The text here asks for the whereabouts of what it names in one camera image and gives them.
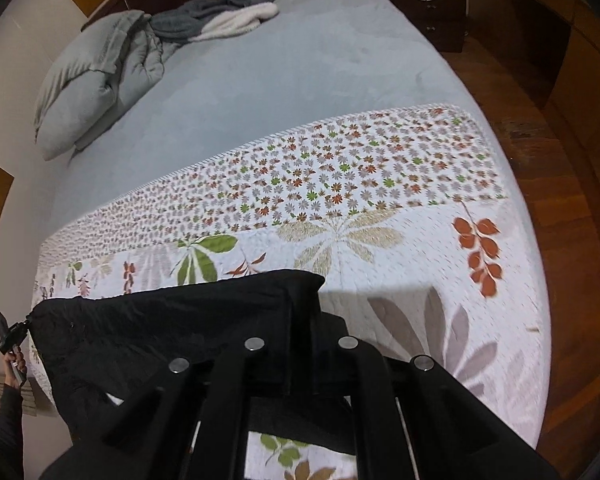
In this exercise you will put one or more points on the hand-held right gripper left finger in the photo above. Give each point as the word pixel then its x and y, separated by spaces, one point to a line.
pixel 232 377

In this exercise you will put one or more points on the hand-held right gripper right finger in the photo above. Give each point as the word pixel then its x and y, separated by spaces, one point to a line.
pixel 367 377

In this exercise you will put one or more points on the black pants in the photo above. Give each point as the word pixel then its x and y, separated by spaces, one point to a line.
pixel 155 320

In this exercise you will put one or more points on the person's left forearm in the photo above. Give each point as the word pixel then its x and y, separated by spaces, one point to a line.
pixel 7 430

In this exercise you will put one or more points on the person's left hand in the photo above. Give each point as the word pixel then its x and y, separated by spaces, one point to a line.
pixel 14 370

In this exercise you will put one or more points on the light wooden board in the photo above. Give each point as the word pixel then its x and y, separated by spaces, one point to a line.
pixel 25 395

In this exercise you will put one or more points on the floral printed blanket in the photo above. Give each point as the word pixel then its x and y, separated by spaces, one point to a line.
pixel 355 185

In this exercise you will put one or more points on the grey pillow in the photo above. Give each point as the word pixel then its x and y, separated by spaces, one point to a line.
pixel 90 80

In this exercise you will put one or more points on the bed with grey sheet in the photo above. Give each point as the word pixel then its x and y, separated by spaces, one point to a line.
pixel 280 85

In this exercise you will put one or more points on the grey and white fleece blanket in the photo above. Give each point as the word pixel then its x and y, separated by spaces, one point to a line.
pixel 220 15

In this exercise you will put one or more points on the dark wooden nightstand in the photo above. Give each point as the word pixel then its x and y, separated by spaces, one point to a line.
pixel 430 15

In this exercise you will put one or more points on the wooden wardrobe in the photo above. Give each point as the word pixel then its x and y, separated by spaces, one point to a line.
pixel 590 35

